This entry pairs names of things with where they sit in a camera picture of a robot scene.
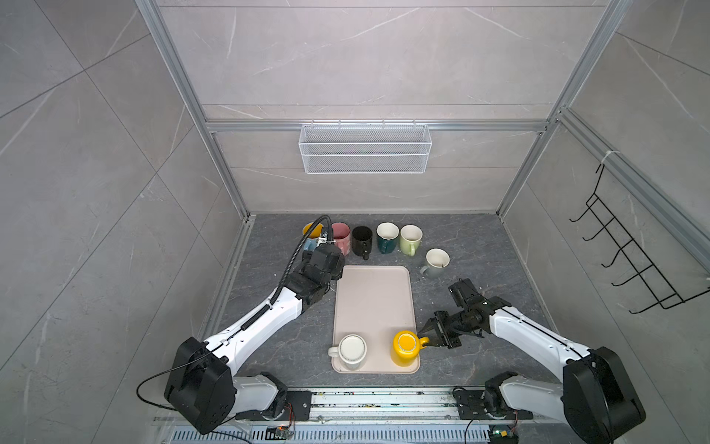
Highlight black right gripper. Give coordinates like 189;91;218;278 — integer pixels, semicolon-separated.
418;309;473;349

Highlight pink patterned mug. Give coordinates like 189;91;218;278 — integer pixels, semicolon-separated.
332;222;351;256

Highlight blue mug yellow inside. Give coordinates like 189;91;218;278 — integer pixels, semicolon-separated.
302;223;324;240

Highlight black mug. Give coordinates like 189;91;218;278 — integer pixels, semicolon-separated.
351;226;373;261

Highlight grey mug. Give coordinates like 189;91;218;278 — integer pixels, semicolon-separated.
420;248;450;279

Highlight dark green mug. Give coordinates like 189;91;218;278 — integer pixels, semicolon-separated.
376;222;399;255

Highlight white mug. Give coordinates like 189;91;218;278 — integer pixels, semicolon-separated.
327;334;368;371

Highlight light green mug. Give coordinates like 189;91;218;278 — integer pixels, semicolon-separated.
399;225;423;256

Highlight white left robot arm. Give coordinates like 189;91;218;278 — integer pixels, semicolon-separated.
164;215;345;435

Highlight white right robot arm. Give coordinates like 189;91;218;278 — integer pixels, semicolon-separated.
417;279;646;443

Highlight beige tray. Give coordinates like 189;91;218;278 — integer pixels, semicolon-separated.
331;266;421;375

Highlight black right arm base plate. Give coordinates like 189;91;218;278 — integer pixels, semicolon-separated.
451;387;534;421

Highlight white wire mesh basket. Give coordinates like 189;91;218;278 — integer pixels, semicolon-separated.
299;123;433;175

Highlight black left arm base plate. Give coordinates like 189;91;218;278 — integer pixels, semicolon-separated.
236;390;312;421

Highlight black wire hook rack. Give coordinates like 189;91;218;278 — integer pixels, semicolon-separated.
569;165;709;315

